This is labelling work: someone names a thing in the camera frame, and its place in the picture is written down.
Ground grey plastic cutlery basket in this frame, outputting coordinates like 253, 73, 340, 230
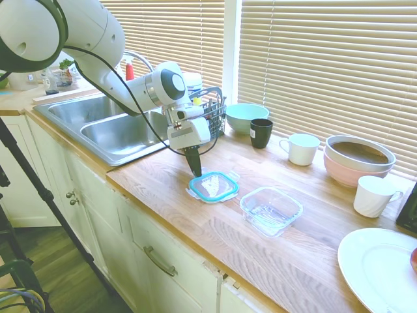
192, 86, 227, 138

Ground white blue tub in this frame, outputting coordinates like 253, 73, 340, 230
184, 72, 203, 95

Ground gripper mounted camera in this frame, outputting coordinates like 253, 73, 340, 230
171, 104, 205, 122

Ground clear glass food container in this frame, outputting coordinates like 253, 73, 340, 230
239, 186, 304, 238

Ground grey bowl brown inside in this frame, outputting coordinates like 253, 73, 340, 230
324, 135, 397, 173

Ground silver curved faucet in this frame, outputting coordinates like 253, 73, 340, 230
125, 51, 154, 74

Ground silver bar handle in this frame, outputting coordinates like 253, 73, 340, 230
143, 246, 179, 277

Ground white lower cabinets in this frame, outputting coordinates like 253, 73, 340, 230
0, 110, 274, 313

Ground stainless steel sink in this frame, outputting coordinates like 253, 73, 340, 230
32, 94, 170, 167

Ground mint green bowl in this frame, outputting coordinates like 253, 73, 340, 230
225, 103, 270, 135

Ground black mug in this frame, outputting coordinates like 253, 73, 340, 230
250, 118, 274, 149

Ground black toaster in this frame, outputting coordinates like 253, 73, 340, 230
395, 182, 417, 234

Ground teal rimmed container lid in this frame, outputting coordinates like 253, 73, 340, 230
185, 169, 241, 205

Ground black camera tripod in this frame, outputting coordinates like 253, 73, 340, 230
0, 117, 110, 313

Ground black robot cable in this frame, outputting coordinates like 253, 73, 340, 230
61, 45, 225, 156

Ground white dinner plate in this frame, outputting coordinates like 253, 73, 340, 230
337, 228, 417, 313

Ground beige window blind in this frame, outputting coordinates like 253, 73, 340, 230
237, 0, 417, 180
97, 0, 225, 92

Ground tall white cup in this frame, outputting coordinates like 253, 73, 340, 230
353, 175, 404, 218

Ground bottle with dark liquid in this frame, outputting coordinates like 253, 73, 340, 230
41, 68, 59, 96

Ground pink bowl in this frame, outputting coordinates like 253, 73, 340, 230
323, 151, 395, 188

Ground wide white mug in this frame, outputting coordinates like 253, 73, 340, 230
279, 132, 321, 166

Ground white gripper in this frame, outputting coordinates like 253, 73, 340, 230
166, 116, 211, 179

